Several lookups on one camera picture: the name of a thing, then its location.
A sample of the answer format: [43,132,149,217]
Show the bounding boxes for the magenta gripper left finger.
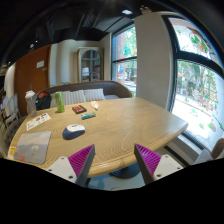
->
[46,143,96,188]

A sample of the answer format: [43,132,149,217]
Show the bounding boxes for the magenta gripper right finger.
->
[133,143,185,186]

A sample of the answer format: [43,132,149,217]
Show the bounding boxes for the blue white computer mouse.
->
[62,124,85,140]

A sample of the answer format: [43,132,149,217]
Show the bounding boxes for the grey mouse pad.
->
[14,131,51,164]

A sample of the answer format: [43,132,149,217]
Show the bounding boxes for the black table base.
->
[111,163,140,179]

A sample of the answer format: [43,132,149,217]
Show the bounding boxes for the teal small pack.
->
[81,112,96,120]

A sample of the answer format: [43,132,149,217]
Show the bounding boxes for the black red small box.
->
[72,105,87,114]

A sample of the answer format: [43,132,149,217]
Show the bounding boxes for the white printed paper sheet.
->
[26,113,51,130]

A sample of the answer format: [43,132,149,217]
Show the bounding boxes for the pink white small object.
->
[90,101,99,110]

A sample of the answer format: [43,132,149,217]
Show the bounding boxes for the striped cushion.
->
[49,87,107,108]

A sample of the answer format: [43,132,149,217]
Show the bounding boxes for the yellow sticker card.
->
[8,147,16,160]

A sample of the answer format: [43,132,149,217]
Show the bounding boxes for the green can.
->
[55,92,65,113]

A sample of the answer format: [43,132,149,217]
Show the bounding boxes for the brown chair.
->
[211,138,224,159]

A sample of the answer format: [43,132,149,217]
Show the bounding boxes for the black backpack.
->
[36,92,51,110]

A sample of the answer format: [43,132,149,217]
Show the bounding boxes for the dark curved sofa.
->
[36,81,132,108]

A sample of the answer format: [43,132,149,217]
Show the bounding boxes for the clear plastic bottle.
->
[25,90,37,117]

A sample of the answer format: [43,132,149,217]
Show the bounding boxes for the wooden door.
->
[14,45,51,116]

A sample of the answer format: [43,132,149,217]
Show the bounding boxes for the glass door cabinet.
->
[78,47,104,82]

